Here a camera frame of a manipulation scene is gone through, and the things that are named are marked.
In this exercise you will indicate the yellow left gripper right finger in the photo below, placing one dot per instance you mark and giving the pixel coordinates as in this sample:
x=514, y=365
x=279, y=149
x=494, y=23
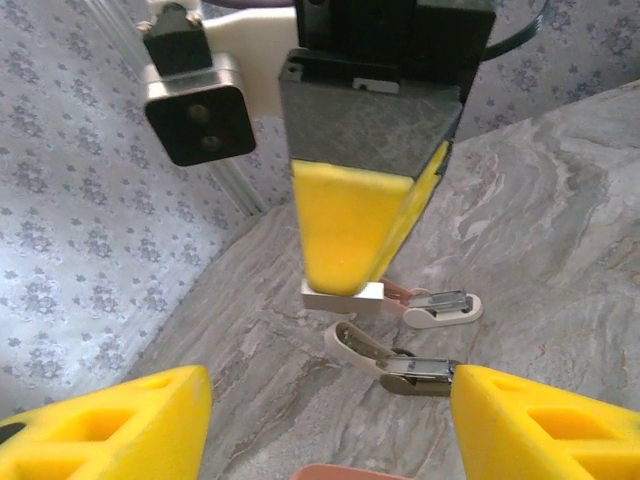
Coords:
x=540, y=430

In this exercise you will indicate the beige mini stapler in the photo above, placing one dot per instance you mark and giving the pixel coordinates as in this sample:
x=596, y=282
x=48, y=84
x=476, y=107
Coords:
x=355, y=350

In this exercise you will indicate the pink plastic tray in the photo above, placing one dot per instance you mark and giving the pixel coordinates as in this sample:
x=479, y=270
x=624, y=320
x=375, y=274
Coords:
x=350, y=472

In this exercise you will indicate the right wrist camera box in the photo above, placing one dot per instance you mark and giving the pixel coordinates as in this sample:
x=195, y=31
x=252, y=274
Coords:
x=200, y=115

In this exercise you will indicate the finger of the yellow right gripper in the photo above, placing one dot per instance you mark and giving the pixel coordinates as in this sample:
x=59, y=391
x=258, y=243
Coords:
x=350, y=215

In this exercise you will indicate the pink white mini stapler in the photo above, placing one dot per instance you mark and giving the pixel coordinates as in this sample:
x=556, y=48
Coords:
x=440, y=317

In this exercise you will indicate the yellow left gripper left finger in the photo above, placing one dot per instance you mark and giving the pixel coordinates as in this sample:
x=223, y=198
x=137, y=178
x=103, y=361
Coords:
x=100, y=435

